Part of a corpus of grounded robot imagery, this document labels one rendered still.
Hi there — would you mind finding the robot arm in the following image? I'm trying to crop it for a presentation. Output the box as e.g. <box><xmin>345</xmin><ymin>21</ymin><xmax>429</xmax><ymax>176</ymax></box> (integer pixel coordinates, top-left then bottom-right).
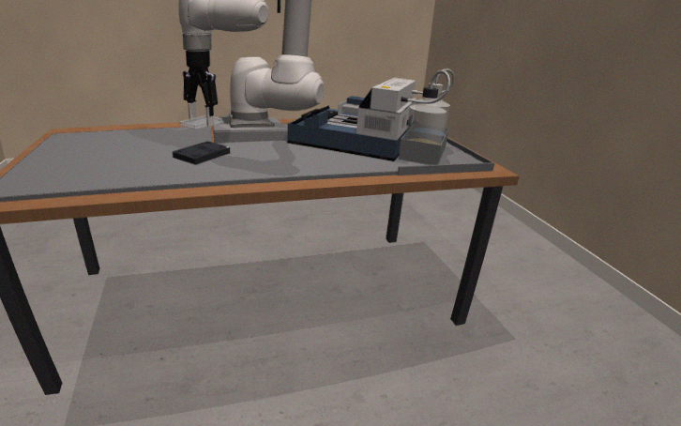
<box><xmin>178</xmin><ymin>0</ymin><xmax>325</xmax><ymax>128</ymax></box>

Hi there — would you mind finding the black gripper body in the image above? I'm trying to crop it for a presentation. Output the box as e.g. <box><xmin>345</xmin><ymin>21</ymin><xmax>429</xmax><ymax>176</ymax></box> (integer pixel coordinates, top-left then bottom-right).
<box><xmin>186</xmin><ymin>51</ymin><xmax>210</xmax><ymax>84</ymax></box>

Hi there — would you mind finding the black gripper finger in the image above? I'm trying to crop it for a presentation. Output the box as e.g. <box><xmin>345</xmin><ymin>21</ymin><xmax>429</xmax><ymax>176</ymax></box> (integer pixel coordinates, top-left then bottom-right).
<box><xmin>196</xmin><ymin>72</ymin><xmax>218</xmax><ymax>127</ymax></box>
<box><xmin>183</xmin><ymin>71</ymin><xmax>198</xmax><ymax>119</ymax></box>

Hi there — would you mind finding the dark grey raised edge strip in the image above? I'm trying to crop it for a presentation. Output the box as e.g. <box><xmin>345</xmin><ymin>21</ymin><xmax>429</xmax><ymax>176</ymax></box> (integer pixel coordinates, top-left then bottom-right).
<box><xmin>398</xmin><ymin>138</ymin><xmax>494</xmax><ymax>175</ymax></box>

